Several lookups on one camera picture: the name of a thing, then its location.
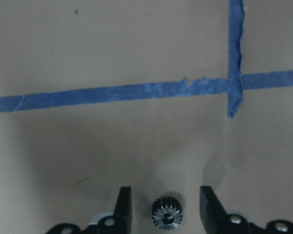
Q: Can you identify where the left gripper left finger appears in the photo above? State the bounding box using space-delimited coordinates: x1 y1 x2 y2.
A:
113 186 132 234

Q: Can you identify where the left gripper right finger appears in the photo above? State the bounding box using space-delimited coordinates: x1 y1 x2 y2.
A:
199 186 228 234

